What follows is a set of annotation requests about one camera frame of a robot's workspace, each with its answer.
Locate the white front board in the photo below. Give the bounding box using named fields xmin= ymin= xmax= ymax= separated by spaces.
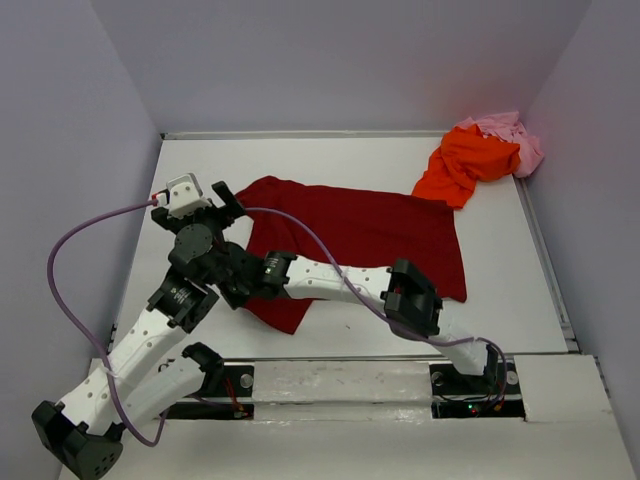
xmin=110 ymin=355 xmax=634 ymax=479

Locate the pink t shirt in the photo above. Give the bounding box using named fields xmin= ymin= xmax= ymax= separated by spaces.
xmin=456 ymin=111 xmax=545 ymax=178

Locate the dark red t shirt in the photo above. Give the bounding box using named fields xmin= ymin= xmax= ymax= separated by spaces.
xmin=233 ymin=174 xmax=468 ymax=336

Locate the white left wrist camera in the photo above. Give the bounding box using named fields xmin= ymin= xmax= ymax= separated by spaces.
xmin=152 ymin=173 xmax=212 ymax=219

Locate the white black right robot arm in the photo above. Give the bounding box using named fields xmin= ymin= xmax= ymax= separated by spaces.
xmin=214 ymin=242 xmax=500 ymax=393

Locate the white rail at table edge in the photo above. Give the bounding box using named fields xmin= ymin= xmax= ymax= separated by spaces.
xmin=161 ymin=130 xmax=446 ymax=141

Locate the orange t shirt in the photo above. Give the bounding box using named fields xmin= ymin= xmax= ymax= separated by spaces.
xmin=411 ymin=123 xmax=521 ymax=210

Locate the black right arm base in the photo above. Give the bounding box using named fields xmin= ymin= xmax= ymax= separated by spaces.
xmin=429 ymin=359 xmax=526 ymax=420

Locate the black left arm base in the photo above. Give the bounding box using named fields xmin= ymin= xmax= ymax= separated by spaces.
xmin=156 ymin=342 xmax=255 ymax=421

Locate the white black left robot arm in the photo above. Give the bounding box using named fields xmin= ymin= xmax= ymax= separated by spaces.
xmin=31 ymin=174 xmax=246 ymax=479

